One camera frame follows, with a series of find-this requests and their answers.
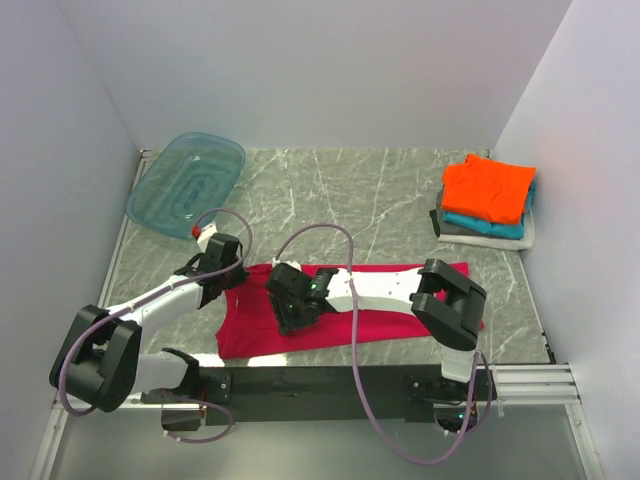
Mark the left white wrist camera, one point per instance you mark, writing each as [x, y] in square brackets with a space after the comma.
[202, 235]

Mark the aluminium rail frame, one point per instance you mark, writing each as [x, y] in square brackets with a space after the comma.
[536, 429]

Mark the black base beam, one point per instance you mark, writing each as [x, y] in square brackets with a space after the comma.
[277, 394]

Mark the teal plastic bin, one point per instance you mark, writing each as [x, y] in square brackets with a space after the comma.
[193, 175]

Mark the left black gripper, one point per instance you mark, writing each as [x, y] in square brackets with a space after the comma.
[240, 276]

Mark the magenta t-shirt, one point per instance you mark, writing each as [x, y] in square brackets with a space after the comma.
[250, 327]

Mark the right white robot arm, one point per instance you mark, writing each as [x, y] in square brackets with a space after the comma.
[448, 304]

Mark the white folded t-shirt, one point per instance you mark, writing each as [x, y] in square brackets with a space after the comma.
[497, 243]

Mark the teal folded t-shirt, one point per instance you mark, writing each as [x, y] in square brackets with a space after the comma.
[483, 227]

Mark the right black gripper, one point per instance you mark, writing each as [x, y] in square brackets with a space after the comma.
[285, 321]

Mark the orange folded t-shirt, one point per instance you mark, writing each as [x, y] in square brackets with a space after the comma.
[486, 189]

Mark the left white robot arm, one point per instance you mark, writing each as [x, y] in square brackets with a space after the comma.
[100, 361]

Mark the grey folded t-shirt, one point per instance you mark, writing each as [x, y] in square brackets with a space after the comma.
[441, 226]

